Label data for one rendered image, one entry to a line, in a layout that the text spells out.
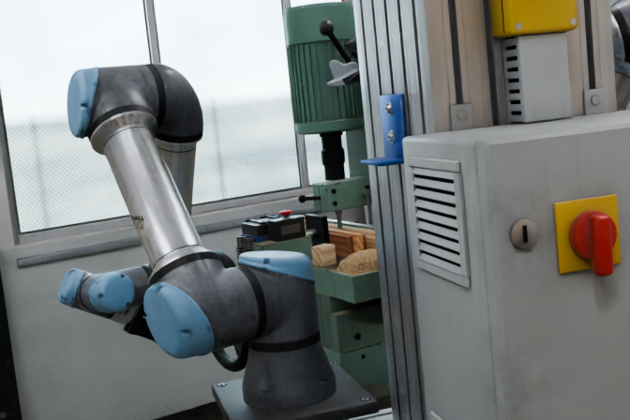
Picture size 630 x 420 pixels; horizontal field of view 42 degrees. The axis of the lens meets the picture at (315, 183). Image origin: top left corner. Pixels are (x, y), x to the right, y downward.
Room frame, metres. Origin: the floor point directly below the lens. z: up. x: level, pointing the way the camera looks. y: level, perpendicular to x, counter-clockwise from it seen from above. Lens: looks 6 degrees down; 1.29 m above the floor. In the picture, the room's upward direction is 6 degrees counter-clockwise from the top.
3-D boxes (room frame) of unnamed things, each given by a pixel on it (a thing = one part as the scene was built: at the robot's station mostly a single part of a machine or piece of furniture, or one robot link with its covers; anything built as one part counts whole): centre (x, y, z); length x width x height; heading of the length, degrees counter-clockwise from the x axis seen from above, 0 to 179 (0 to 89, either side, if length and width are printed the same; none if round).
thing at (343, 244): (2.01, -0.02, 0.93); 0.20 x 0.02 x 0.05; 29
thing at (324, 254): (1.88, 0.00, 0.92); 0.04 x 0.04 x 0.04; 42
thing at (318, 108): (2.07, -0.05, 1.35); 0.18 x 0.18 x 0.31
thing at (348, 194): (2.08, -0.07, 1.03); 0.14 x 0.07 x 0.09; 119
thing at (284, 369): (1.29, 0.07, 0.87); 0.15 x 0.15 x 0.10
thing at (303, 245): (1.97, 0.11, 0.92); 0.15 x 0.13 x 0.09; 29
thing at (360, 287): (2.01, 0.04, 0.87); 0.61 x 0.30 x 0.06; 29
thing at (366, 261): (1.81, -0.10, 0.92); 0.14 x 0.09 x 0.04; 119
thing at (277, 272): (1.29, 0.08, 0.98); 0.13 x 0.12 x 0.14; 124
